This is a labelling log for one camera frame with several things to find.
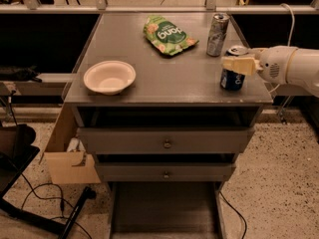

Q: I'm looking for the white paper bowl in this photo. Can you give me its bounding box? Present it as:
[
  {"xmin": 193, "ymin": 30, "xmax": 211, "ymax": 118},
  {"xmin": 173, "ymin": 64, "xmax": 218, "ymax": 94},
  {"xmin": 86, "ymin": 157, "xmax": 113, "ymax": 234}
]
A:
[{"xmin": 83, "ymin": 61, "xmax": 136, "ymax": 95}]

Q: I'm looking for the black chair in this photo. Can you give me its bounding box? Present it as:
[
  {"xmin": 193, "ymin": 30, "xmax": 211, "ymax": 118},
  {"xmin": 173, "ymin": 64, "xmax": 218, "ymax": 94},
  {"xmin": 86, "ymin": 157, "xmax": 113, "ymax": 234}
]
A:
[{"xmin": 0, "ymin": 123, "xmax": 39, "ymax": 197}]

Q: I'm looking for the grey top drawer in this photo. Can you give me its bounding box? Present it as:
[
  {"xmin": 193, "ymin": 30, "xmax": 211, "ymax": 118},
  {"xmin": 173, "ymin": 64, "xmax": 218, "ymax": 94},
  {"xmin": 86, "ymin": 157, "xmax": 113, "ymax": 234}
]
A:
[{"xmin": 78, "ymin": 127, "xmax": 254, "ymax": 154}]

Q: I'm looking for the blue pepsi can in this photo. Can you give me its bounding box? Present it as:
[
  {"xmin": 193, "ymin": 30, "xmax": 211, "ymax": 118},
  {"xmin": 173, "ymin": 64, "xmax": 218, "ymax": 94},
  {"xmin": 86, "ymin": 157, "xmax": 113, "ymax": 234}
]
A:
[{"xmin": 220, "ymin": 45, "xmax": 248, "ymax": 91}]

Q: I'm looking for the green chip bag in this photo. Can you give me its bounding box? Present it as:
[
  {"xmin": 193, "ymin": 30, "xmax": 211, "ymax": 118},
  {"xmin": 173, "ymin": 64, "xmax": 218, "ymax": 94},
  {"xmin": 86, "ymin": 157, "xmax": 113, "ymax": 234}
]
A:
[{"xmin": 144, "ymin": 15, "xmax": 198, "ymax": 56}]

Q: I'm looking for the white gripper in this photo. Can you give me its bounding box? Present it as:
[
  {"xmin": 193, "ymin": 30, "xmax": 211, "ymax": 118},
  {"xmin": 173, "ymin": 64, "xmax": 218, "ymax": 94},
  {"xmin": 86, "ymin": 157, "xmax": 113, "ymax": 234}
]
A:
[{"xmin": 221, "ymin": 46, "xmax": 297, "ymax": 85}]

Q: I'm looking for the white hanging cable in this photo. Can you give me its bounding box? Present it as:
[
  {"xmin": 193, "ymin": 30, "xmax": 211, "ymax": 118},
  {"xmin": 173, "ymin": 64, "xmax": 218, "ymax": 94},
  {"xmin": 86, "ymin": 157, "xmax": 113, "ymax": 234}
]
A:
[{"xmin": 268, "ymin": 3, "xmax": 297, "ymax": 94}]

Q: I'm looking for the grey drawer cabinet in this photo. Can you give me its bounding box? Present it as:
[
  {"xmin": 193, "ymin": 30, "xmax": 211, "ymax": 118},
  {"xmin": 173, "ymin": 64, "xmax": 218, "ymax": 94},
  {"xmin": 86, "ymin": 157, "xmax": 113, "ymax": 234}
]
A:
[{"xmin": 63, "ymin": 11, "xmax": 274, "ymax": 184}]

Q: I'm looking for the metal railing frame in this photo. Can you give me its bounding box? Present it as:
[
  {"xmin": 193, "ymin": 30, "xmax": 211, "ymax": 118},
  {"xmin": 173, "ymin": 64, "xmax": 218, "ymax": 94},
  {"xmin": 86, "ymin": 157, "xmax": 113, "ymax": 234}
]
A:
[{"xmin": 0, "ymin": 0, "xmax": 318, "ymax": 17}]

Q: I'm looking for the tall silver drink can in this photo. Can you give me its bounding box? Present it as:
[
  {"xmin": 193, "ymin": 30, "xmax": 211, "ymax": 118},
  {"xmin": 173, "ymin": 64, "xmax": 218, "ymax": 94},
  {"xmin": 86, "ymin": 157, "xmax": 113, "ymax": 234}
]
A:
[{"xmin": 206, "ymin": 13, "xmax": 229, "ymax": 57}]

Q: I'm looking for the black floor cable left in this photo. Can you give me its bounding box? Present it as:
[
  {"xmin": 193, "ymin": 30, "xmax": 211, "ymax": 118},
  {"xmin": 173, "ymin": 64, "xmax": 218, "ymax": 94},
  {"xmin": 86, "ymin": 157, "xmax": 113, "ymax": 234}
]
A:
[{"xmin": 19, "ymin": 172, "xmax": 94, "ymax": 239}]

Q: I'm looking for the black floor cable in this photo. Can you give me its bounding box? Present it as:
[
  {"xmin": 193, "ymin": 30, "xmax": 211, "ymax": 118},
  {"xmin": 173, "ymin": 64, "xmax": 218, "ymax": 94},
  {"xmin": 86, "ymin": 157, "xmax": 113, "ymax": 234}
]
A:
[
  {"xmin": 19, "ymin": 172, "xmax": 94, "ymax": 239},
  {"xmin": 218, "ymin": 190, "xmax": 248, "ymax": 239}
]

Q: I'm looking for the black floor stand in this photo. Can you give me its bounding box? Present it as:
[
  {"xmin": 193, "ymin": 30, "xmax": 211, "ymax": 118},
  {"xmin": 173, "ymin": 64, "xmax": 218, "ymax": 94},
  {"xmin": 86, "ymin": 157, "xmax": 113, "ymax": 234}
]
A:
[{"xmin": 0, "ymin": 186, "xmax": 98, "ymax": 239}]

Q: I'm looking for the grey open bottom drawer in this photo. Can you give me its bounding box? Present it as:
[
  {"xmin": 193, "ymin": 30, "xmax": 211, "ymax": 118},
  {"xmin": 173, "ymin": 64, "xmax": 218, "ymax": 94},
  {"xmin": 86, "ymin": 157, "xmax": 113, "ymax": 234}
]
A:
[{"xmin": 107, "ymin": 182, "xmax": 226, "ymax": 239}]

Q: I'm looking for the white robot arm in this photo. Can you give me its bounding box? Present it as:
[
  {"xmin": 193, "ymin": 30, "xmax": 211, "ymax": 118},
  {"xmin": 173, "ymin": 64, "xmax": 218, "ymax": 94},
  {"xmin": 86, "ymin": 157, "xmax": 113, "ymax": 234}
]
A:
[{"xmin": 221, "ymin": 46, "xmax": 319, "ymax": 97}]

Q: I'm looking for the grey middle drawer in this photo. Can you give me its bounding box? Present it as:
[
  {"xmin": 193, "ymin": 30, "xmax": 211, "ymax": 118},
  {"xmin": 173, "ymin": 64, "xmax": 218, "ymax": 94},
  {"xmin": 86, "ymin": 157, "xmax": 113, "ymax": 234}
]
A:
[{"xmin": 96, "ymin": 162, "xmax": 235, "ymax": 182}]

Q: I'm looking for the black floor cable right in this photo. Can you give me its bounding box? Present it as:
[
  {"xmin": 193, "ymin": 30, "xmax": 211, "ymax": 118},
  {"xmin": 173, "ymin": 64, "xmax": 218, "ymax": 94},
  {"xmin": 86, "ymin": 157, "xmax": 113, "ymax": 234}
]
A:
[{"xmin": 218, "ymin": 190, "xmax": 248, "ymax": 239}]

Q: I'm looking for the brown cardboard box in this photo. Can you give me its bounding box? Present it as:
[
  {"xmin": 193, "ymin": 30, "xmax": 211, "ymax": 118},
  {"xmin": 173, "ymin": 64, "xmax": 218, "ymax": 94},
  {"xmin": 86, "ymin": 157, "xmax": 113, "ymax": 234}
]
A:
[{"xmin": 44, "ymin": 106, "xmax": 100, "ymax": 184}]

